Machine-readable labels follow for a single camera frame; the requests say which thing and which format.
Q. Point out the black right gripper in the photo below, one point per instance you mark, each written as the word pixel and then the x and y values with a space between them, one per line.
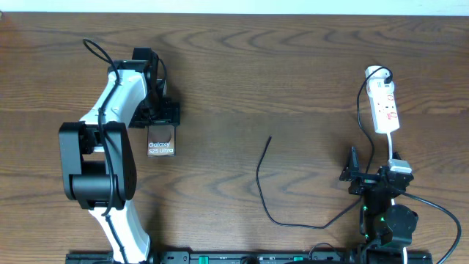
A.
pixel 351 171

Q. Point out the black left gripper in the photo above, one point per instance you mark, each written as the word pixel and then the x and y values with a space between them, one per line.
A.
pixel 171 114

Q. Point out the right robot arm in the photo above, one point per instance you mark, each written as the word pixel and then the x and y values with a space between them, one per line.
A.
pixel 387 226

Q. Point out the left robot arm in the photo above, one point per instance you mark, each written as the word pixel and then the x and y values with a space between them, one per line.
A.
pixel 98 167

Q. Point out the white power strip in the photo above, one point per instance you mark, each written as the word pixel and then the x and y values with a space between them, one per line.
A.
pixel 380 89

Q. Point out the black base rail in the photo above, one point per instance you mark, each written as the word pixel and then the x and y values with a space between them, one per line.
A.
pixel 321 256

